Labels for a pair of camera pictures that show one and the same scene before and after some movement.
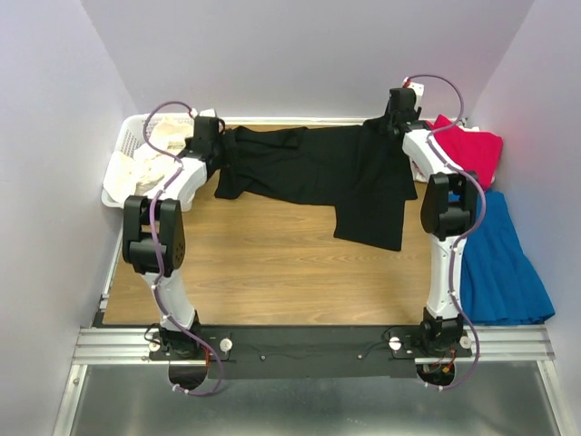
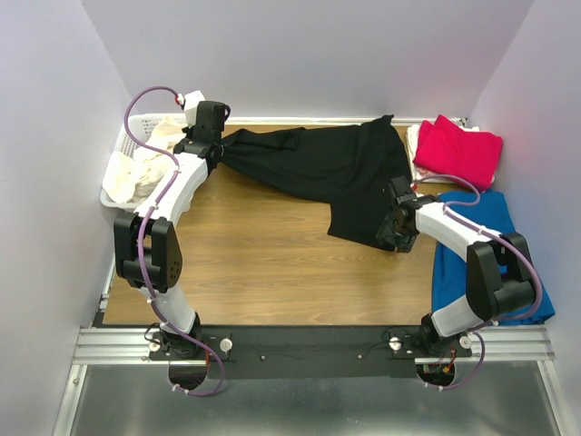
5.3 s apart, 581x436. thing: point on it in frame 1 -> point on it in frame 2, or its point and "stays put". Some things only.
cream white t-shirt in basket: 144,171 stays put
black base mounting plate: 312,352 stays put
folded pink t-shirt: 479,152 stays put
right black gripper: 418,112 -> 403,242
